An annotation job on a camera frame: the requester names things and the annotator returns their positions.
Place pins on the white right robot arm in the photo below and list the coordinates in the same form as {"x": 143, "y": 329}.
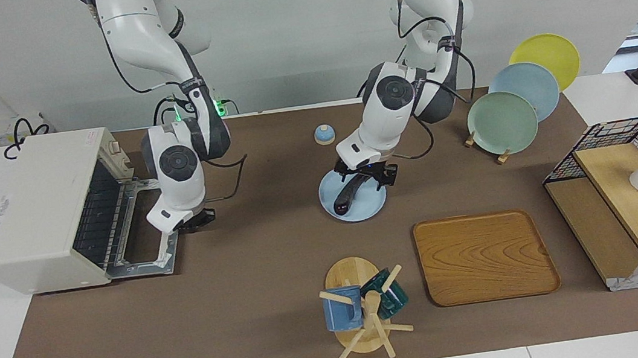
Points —
{"x": 177, "y": 166}

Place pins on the light blue plate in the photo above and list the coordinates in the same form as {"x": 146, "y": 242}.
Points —
{"x": 368, "y": 206}

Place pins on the yellow plate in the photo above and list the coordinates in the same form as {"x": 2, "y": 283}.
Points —
{"x": 547, "y": 53}

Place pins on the white toaster oven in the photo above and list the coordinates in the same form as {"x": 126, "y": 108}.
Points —
{"x": 26, "y": 221}

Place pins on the metal oven rack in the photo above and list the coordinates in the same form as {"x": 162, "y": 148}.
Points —
{"x": 99, "y": 224}

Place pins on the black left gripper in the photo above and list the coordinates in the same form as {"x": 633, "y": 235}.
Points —
{"x": 370, "y": 171}

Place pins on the dark purple eggplant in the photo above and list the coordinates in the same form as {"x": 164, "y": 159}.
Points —
{"x": 348, "y": 196}

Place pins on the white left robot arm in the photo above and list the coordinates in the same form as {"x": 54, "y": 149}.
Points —
{"x": 395, "y": 103}

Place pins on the blue mug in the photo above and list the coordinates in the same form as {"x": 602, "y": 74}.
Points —
{"x": 341, "y": 313}

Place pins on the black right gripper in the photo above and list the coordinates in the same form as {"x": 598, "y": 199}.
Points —
{"x": 193, "y": 222}

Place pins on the small blue bell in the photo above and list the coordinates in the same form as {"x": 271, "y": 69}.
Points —
{"x": 324, "y": 134}

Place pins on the wooden mug tree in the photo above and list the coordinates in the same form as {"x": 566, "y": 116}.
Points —
{"x": 349, "y": 272}

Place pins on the green plate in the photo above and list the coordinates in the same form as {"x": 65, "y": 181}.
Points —
{"x": 501, "y": 126}

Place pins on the wooden tray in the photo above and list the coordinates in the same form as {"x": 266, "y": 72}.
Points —
{"x": 487, "y": 256}

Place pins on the glass oven door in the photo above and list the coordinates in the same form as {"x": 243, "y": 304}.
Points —
{"x": 172, "y": 248}

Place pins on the wooden plate rack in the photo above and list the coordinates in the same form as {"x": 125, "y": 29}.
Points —
{"x": 470, "y": 140}

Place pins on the brown table mat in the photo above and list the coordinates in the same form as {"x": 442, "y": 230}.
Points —
{"x": 281, "y": 269}

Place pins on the dark green mug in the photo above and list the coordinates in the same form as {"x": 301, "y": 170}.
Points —
{"x": 396, "y": 300}

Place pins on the blue plate in rack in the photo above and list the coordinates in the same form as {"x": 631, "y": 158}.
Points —
{"x": 526, "y": 80}

